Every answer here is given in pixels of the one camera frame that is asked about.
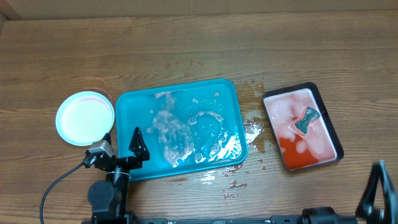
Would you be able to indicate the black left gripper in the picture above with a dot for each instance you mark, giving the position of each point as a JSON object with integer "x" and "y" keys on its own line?
{"x": 140, "y": 155}

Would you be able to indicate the light blue plate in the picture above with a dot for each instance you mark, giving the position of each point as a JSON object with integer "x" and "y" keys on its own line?
{"x": 85, "y": 112}

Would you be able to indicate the green pink sponge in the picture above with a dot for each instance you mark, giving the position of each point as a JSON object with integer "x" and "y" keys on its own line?
{"x": 301, "y": 125}

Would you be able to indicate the yellow plate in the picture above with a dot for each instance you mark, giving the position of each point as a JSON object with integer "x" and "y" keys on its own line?
{"x": 82, "y": 139}

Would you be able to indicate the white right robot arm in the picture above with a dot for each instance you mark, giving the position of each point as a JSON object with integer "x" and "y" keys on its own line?
{"x": 366, "y": 209}

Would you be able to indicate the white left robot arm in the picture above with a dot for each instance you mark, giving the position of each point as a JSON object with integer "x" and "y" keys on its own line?
{"x": 108, "y": 197}

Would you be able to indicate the teal plastic tray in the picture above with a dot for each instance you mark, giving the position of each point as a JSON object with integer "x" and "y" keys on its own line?
{"x": 187, "y": 127}

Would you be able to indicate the black tray with red water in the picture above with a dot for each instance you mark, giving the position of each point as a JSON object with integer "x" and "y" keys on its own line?
{"x": 321, "y": 144}

